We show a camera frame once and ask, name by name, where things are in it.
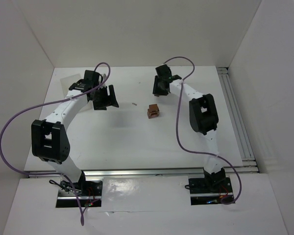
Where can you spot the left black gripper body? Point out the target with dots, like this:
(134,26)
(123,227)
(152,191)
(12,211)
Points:
(104,97)

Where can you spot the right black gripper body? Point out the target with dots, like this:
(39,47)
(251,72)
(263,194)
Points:
(159,86)

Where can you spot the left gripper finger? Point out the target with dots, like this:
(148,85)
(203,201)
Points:
(112,101)
(98,105)

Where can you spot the brown wood block long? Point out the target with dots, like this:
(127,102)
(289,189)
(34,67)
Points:
(153,114)

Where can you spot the white cardboard box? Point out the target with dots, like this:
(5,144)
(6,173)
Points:
(66,82)

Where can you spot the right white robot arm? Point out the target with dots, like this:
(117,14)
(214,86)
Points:
(203,118)

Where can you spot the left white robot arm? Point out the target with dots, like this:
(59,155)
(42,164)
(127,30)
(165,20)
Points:
(49,138)

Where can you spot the aluminium front rail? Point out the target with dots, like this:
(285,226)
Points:
(96,174)

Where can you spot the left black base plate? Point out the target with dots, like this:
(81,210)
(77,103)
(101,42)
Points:
(85,189)

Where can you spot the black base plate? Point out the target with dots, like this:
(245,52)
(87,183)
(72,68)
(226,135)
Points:
(201,186)
(85,189)

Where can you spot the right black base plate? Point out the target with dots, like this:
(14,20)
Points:
(201,186)

